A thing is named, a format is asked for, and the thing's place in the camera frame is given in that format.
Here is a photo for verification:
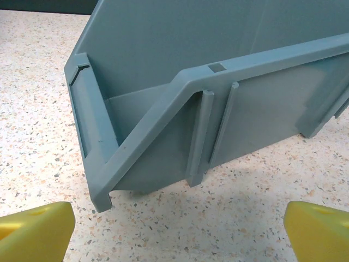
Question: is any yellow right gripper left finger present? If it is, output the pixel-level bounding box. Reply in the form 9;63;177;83
0;201;76;262

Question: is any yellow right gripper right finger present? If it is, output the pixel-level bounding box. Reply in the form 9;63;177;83
282;200;349;262

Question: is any gray plastic storage bin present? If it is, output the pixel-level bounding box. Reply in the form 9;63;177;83
63;0;349;214

